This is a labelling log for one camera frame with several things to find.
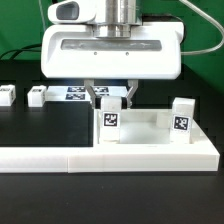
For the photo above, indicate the white L-shaped obstacle wall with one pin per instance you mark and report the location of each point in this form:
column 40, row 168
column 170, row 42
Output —
column 111, row 157

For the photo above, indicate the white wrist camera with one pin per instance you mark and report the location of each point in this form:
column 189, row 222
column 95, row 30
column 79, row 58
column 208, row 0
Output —
column 72, row 12

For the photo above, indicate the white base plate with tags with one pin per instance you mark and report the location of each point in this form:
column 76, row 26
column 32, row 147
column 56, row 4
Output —
column 79, row 93

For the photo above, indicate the white square tabletop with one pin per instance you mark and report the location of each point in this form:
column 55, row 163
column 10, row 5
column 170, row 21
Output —
column 145, row 126

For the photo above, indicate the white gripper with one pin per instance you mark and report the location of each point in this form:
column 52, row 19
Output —
column 151, row 52

